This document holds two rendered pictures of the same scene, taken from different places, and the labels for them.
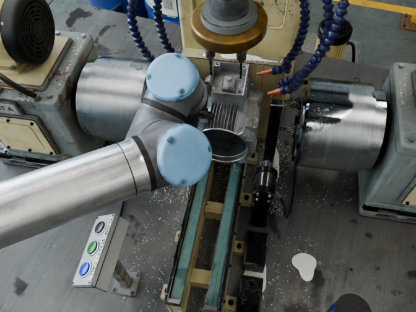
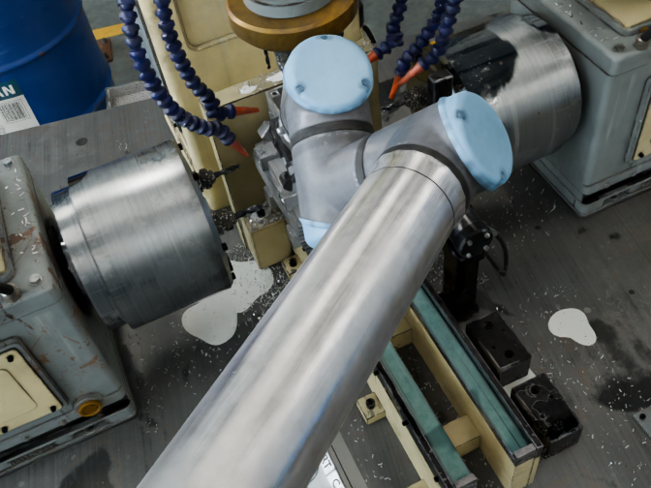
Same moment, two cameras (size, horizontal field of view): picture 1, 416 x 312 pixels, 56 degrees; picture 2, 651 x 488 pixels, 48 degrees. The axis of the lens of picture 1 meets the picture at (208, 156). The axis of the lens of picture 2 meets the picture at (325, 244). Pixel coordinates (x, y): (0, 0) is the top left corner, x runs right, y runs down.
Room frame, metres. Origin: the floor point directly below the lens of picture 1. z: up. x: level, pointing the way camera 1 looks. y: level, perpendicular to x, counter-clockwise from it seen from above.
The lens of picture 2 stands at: (0.00, 0.40, 1.88)
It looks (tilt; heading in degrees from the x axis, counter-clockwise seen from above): 50 degrees down; 329
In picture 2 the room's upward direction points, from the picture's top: 10 degrees counter-clockwise
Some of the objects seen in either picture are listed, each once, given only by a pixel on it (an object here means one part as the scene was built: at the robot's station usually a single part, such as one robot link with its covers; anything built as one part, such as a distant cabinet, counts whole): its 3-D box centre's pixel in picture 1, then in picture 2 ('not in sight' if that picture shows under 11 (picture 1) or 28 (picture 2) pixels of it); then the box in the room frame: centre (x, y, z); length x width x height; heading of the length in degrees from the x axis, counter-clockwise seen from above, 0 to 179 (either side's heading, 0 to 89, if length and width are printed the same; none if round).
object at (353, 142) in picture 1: (344, 126); (502, 95); (0.65, -0.38, 1.04); 0.41 x 0.25 x 0.25; 76
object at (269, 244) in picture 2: not in sight; (265, 232); (0.82, 0.03, 0.86); 0.07 x 0.06 x 0.12; 76
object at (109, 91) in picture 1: (110, 99); (116, 248); (0.81, 0.28, 1.04); 0.37 x 0.25 x 0.25; 76
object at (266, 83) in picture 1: (233, 90); (294, 138); (0.88, -0.10, 0.97); 0.30 x 0.11 x 0.34; 76
